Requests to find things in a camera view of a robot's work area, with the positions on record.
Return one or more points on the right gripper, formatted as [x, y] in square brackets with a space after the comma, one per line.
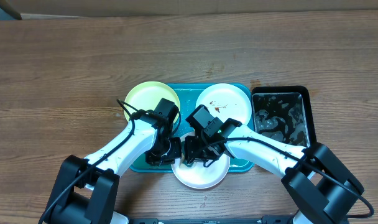
[193, 154]

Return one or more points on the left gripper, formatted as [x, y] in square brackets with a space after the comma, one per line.
[176, 152]

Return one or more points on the white plate with streak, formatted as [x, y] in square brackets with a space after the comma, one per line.
[198, 177]

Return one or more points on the yellow-green plate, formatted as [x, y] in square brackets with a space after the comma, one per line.
[147, 95]

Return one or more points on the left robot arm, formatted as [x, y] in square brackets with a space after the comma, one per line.
[86, 188]

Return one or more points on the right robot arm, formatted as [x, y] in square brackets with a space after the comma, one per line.
[322, 187]

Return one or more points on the teal plastic tray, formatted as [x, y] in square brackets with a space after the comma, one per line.
[188, 95]

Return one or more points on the white plate with sauce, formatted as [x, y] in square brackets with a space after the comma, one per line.
[226, 101]

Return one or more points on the black water tub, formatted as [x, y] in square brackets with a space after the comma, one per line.
[284, 114]

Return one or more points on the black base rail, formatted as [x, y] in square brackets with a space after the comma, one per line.
[267, 219]

